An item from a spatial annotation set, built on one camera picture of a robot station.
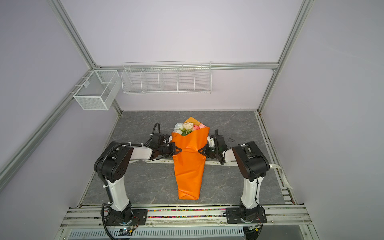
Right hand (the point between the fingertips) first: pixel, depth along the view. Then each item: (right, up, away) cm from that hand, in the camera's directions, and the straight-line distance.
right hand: (198, 151), depth 97 cm
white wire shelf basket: (-5, +51, +7) cm, 51 cm away
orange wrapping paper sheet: (-6, -6, -6) cm, 10 cm away
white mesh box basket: (-67, +41, +2) cm, 78 cm away
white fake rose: (-15, +16, +9) cm, 24 cm away
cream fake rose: (-7, +17, +8) cm, 20 cm away
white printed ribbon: (+8, -6, -5) cm, 11 cm away
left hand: (-10, 0, -1) cm, 11 cm away
